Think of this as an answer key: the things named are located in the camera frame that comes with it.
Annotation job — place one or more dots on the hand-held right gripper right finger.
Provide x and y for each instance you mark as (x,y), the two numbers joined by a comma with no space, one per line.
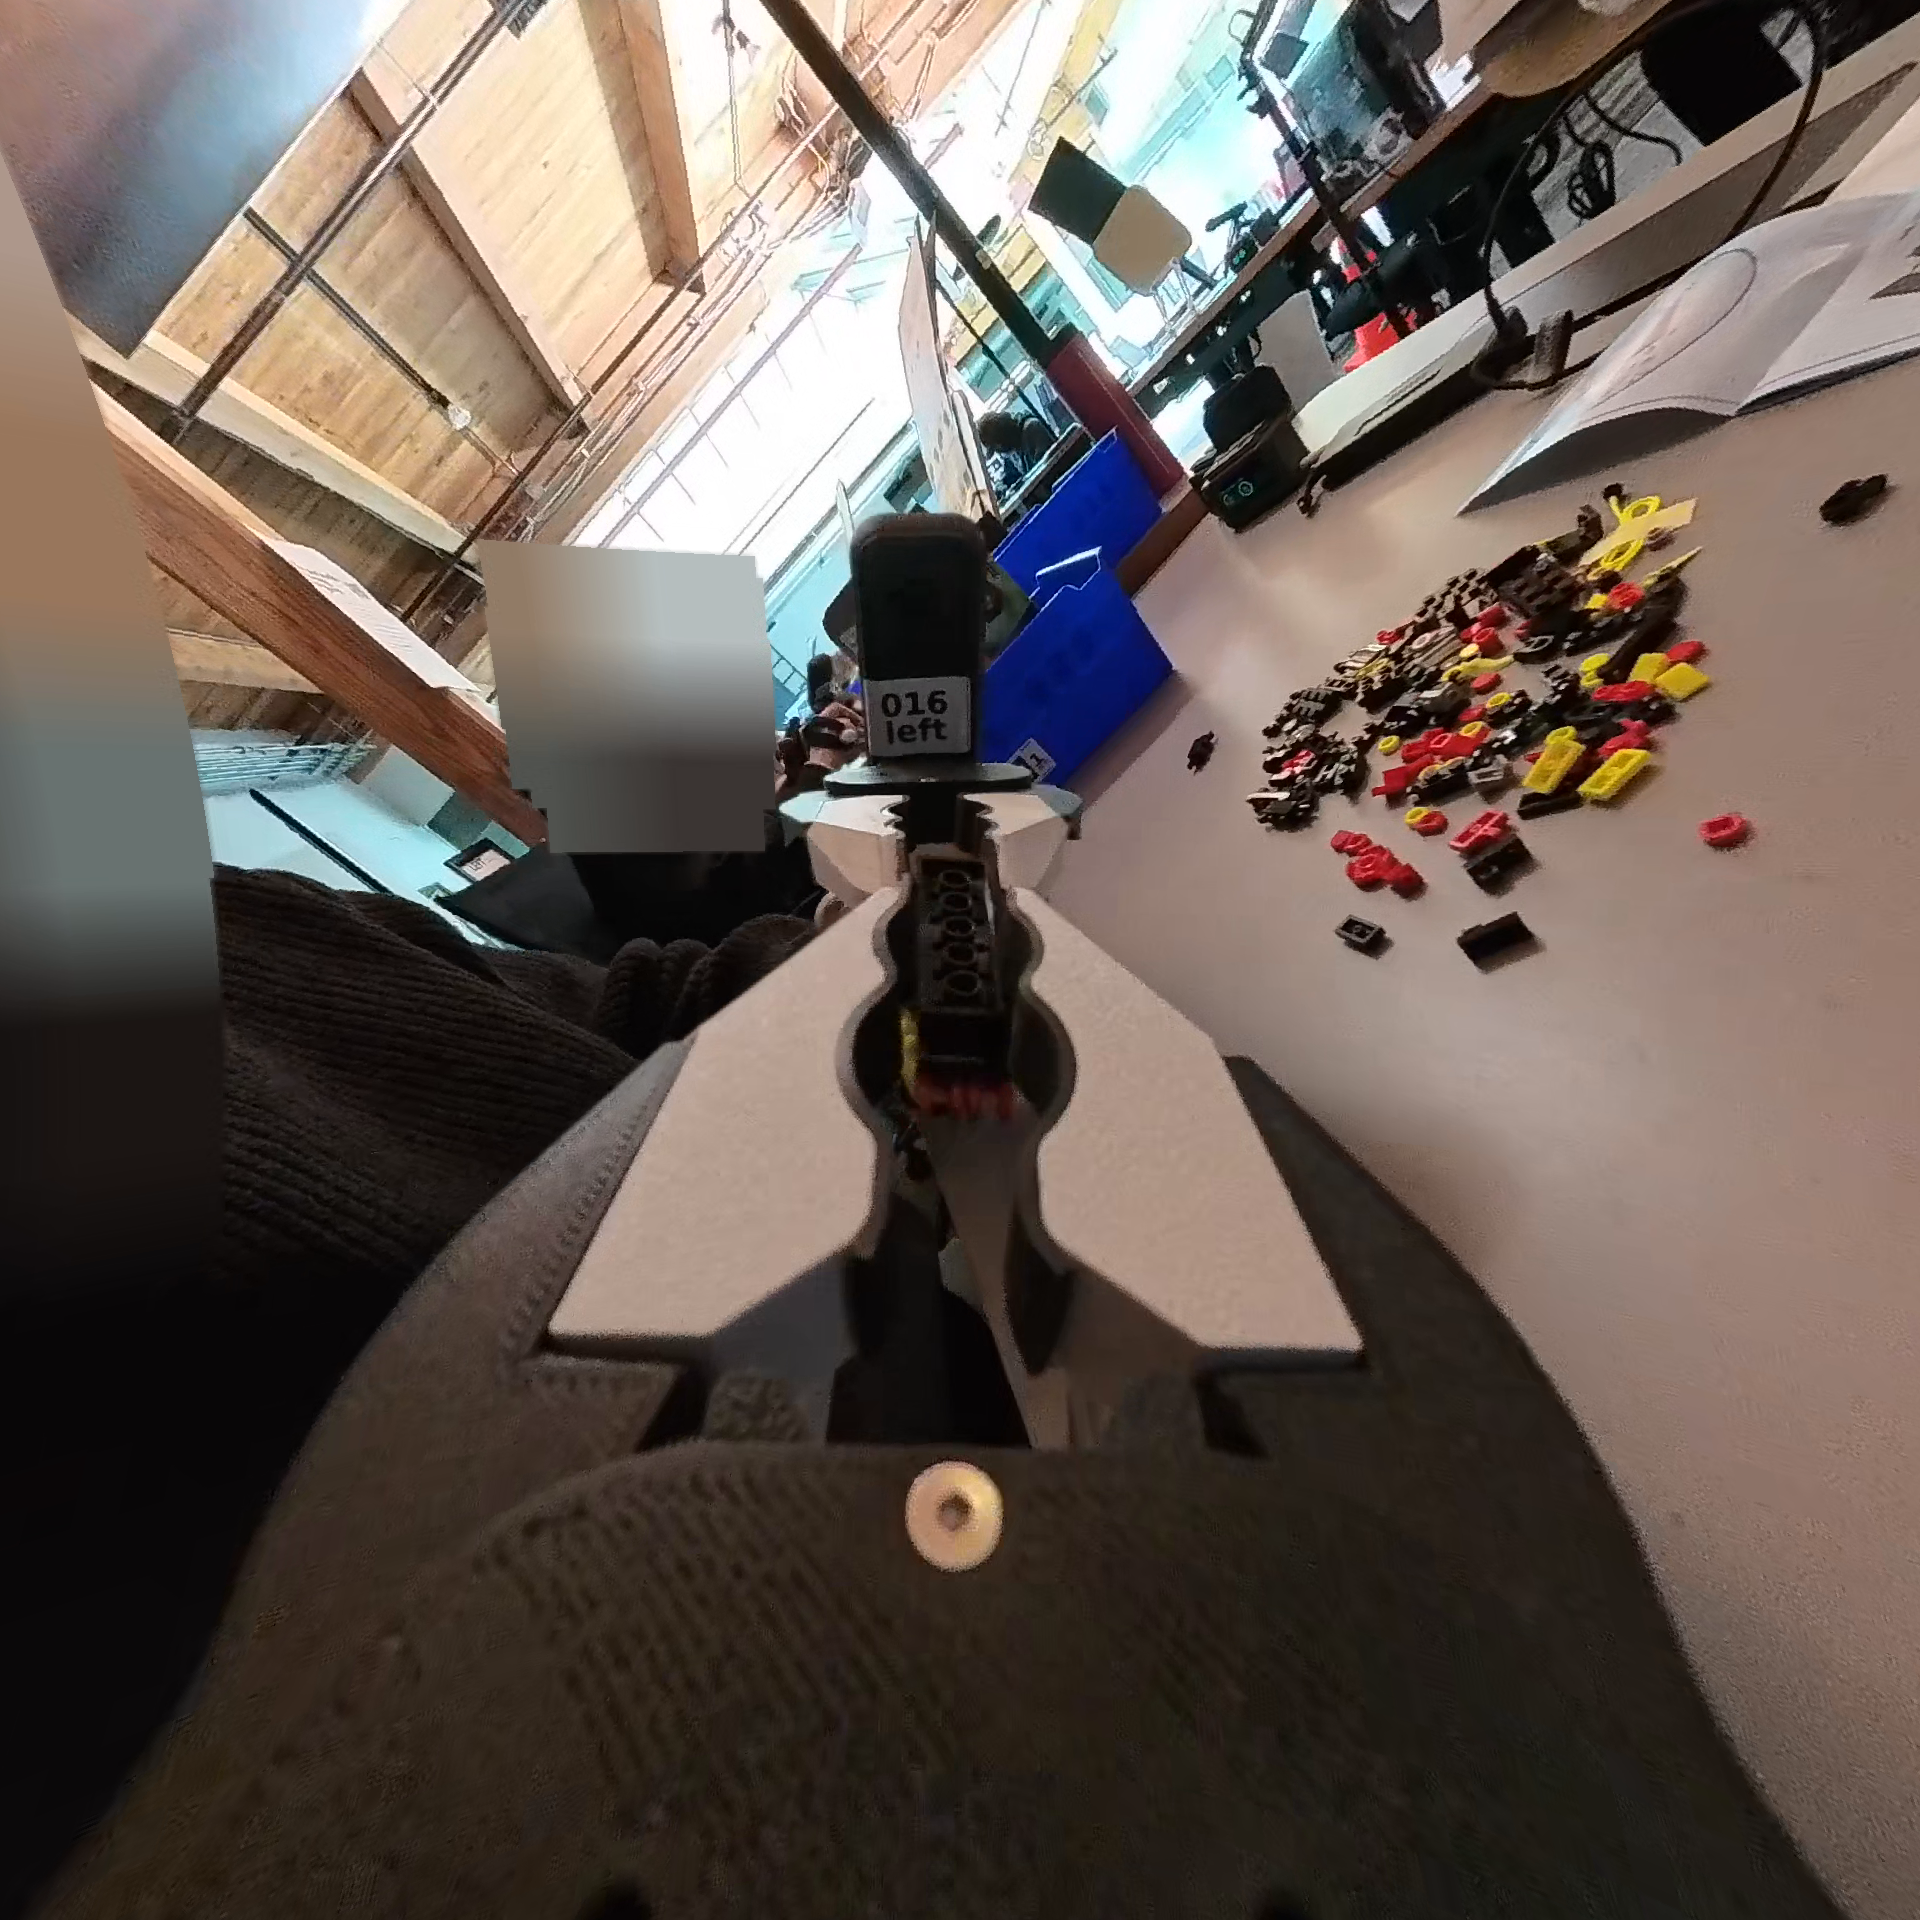
(1200,1201)

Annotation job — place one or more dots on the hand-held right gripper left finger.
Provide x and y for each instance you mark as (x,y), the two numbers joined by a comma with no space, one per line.
(720,1201)

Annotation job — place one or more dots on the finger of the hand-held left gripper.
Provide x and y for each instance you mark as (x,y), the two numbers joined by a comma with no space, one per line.
(1036,840)
(849,848)

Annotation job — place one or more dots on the black yellow red lego model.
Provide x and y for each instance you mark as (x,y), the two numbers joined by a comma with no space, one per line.
(961,930)

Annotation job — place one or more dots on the pile of lego pieces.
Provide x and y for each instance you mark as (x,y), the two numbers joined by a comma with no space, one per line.
(1471,705)

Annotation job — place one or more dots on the long black lego plate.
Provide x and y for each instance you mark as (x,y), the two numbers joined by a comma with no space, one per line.
(1496,939)

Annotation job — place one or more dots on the small red lego piece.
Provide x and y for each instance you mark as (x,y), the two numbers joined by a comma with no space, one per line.
(1724,831)

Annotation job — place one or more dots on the tiny black lego piece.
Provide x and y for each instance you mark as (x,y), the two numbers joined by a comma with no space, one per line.
(1855,498)

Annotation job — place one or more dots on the blue plastic bin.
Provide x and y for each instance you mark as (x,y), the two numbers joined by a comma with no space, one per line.
(1102,503)
(1080,674)

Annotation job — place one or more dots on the white board panel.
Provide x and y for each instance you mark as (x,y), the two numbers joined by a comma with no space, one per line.
(931,388)

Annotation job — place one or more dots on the person's black sweater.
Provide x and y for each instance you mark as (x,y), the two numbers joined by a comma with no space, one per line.
(422,1049)

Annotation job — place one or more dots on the small black device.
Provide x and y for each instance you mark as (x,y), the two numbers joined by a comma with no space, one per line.
(1252,474)

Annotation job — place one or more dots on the black and beige chair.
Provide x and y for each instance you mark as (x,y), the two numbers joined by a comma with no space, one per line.
(1140,234)

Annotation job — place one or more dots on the white flat device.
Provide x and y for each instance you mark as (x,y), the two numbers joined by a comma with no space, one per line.
(1394,393)

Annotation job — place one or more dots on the instruction booklet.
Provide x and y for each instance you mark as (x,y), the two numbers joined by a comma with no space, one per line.
(1724,346)

